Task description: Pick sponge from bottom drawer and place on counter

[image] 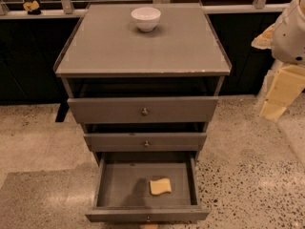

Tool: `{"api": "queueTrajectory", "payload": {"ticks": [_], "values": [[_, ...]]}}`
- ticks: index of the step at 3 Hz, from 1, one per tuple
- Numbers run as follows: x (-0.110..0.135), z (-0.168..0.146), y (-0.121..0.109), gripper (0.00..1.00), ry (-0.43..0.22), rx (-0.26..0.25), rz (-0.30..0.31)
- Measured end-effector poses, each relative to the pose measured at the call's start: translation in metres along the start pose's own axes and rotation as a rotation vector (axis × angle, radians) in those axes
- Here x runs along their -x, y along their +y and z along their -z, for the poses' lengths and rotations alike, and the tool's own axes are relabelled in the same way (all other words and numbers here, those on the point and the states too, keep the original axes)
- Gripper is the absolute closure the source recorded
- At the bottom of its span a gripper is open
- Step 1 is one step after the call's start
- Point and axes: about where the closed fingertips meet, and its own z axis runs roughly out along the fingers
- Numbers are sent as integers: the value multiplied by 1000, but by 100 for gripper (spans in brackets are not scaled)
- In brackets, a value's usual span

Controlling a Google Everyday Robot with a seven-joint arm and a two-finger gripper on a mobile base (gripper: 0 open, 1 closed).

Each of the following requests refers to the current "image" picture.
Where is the yellow sponge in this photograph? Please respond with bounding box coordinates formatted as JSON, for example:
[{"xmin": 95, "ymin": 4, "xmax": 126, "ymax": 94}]
[{"xmin": 150, "ymin": 178, "xmax": 172, "ymax": 196}]

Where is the round top drawer knob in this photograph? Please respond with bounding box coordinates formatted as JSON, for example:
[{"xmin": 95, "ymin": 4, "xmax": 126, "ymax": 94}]
[{"xmin": 141, "ymin": 108, "xmax": 149, "ymax": 116}]

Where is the grey open bottom drawer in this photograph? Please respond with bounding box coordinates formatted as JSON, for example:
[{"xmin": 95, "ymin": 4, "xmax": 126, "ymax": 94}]
[{"xmin": 86, "ymin": 152, "xmax": 210, "ymax": 223}]

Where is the grey middle drawer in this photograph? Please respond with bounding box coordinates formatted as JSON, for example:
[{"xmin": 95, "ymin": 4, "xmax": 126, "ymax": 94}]
[{"xmin": 84, "ymin": 133, "xmax": 207, "ymax": 152}]

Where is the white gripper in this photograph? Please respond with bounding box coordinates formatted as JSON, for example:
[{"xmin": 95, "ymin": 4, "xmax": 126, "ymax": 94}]
[{"xmin": 251, "ymin": 0, "xmax": 305, "ymax": 120}]

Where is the small yellow black object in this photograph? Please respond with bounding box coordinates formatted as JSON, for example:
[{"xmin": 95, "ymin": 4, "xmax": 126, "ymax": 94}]
[{"xmin": 23, "ymin": 0, "xmax": 41, "ymax": 15}]

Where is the grey top drawer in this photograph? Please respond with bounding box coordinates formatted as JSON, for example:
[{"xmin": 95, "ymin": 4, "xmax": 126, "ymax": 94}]
[{"xmin": 68, "ymin": 96, "xmax": 217, "ymax": 124}]

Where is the grey drawer cabinet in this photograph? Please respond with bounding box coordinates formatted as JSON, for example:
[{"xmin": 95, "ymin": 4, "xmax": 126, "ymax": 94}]
[{"xmin": 52, "ymin": 2, "xmax": 233, "ymax": 164}]

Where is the white ceramic bowl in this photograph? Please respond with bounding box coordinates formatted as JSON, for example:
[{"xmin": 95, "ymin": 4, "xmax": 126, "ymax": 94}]
[{"xmin": 131, "ymin": 7, "xmax": 161, "ymax": 32}]

